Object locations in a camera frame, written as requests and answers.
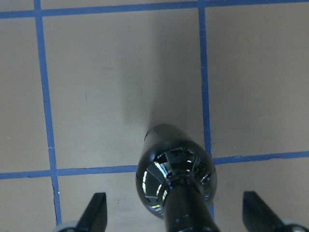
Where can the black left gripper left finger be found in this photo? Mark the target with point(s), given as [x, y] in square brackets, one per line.
[94, 218]

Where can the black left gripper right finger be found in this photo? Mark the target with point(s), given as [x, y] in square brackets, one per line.
[257, 216]

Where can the dark glass wine bottle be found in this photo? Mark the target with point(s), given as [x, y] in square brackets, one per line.
[176, 180]

